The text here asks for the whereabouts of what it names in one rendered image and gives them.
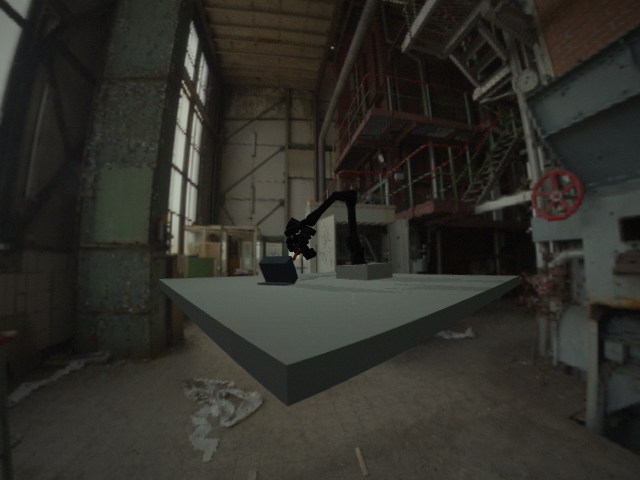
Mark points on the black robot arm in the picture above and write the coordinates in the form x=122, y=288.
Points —
x=352, y=241

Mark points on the grey sloped panel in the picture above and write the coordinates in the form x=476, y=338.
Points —
x=278, y=270

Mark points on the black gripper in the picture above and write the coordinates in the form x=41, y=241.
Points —
x=300, y=240

